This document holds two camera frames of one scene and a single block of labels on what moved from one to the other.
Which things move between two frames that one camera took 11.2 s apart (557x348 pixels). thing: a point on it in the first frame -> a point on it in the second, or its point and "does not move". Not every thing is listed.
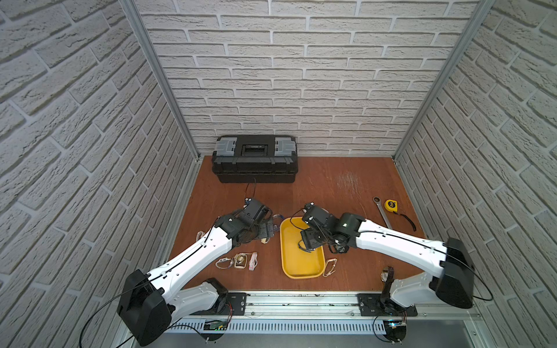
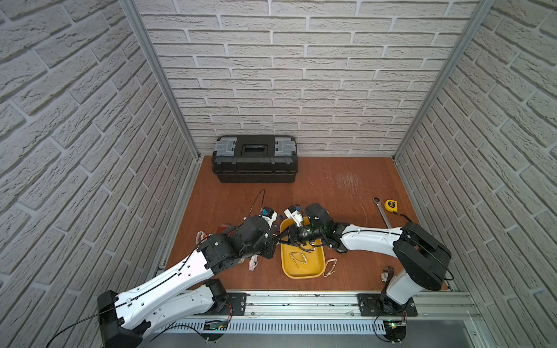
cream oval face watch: [329, 267] does not move
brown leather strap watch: [387, 277] does not move
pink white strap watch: [253, 262] does not move
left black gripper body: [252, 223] -> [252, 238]
